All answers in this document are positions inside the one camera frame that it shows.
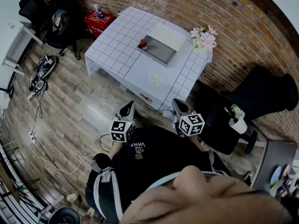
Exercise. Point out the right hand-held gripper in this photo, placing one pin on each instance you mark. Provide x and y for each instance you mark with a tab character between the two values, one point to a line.
190	125

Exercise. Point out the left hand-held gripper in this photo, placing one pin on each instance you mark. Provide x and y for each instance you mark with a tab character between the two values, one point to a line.
121	130

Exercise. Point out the grey rectangular tray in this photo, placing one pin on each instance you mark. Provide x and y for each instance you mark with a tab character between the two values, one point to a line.
160	49

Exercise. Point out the red round object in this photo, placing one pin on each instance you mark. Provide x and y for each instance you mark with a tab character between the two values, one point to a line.
143	43

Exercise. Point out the person's left forearm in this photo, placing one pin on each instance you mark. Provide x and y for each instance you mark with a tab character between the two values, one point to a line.
115	151

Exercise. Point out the person's right forearm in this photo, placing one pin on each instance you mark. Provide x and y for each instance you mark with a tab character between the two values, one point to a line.
199	142

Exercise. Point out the white box lid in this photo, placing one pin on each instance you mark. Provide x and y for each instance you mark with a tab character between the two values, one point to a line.
165	35

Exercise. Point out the white paper roll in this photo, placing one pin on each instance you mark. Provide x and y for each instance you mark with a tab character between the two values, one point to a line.
238	125

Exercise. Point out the person's black clothing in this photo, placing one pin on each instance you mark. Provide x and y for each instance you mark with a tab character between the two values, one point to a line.
158	162

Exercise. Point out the small colourful packet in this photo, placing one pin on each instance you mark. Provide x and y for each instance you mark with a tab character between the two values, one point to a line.
238	109

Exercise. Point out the black office chair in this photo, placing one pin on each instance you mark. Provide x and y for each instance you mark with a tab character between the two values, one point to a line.
257	94
63	43
30	6

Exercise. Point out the person's face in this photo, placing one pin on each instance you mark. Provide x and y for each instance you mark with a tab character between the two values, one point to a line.
210	199

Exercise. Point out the black white shoe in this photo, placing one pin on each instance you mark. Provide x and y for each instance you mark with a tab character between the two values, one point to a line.
248	178

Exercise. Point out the white grid tablecloth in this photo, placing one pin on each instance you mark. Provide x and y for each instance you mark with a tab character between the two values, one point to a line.
116	45

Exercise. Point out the pink flowers in vase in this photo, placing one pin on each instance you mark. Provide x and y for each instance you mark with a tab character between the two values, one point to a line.
205	39

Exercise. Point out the white power strip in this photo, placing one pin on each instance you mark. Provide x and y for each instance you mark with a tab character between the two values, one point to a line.
32	136

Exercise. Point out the dark grey desk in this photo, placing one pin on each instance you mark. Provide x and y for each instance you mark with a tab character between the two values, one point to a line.
275	153

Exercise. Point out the blue plate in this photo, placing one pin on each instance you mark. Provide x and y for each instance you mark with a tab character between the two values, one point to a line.
276	176

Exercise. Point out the black round stool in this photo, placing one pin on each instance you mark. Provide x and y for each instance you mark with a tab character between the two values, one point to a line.
65	216

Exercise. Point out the red crate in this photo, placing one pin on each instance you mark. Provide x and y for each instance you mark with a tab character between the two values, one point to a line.
97	23

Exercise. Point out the grey bag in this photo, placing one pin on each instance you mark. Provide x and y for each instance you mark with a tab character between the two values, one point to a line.
59	20

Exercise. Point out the white desk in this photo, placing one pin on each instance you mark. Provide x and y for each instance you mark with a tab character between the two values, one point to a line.
9	31

